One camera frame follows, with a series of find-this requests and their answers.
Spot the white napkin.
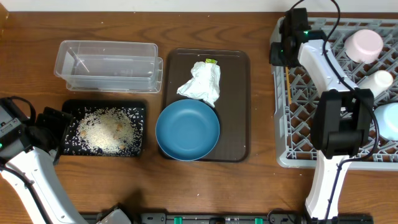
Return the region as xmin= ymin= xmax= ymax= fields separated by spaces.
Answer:
xmin=177 ymin=61 xmax=221 ymax=108

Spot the green wrapper scrap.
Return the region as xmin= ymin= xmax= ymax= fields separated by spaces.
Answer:
xmin=205 ymin=58 xmax=218 ymax=64

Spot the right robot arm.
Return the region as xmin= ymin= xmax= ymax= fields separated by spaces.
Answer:
xmin=269 ymin=5 xmax=379 ymax=223

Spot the dark brown serving tray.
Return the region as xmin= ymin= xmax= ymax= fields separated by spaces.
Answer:
xmin=162 ymin=49 xmax=251 ymax=162

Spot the clear plastic bin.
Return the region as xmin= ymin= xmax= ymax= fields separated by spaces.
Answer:
xmin=54 ymin=40 xmax=163 ymax=93

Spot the wooden chopstick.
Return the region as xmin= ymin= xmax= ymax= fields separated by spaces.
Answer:
xmin=285 ymin=67 xmax=292 ymax=106

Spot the light blue bowl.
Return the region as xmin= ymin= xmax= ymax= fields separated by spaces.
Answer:
xmin=374 ymin=103 xmax=398 ymax=141

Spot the large blue plate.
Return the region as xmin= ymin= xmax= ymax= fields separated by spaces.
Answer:
xmin=155 ymin=99 xmax=221 ymax=161

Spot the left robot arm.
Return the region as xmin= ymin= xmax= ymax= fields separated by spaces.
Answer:
xmin=1 ymin=96 xmax=86 ymax=223

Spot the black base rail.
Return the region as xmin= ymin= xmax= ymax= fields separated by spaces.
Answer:
xmin=82 ymin=211 xmax=374 ymax=224

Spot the pile of rice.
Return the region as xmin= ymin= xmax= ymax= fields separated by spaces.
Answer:
xmin=64 ymin=106 xmax=144 ymax=156

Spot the black tray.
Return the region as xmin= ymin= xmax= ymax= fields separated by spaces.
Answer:
xmin=61 ymin=99 xmax=147 ymax=157

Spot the cream white cup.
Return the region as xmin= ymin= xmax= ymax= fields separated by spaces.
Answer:
xmin=358 ymin=70 xmax=393 ymax=98

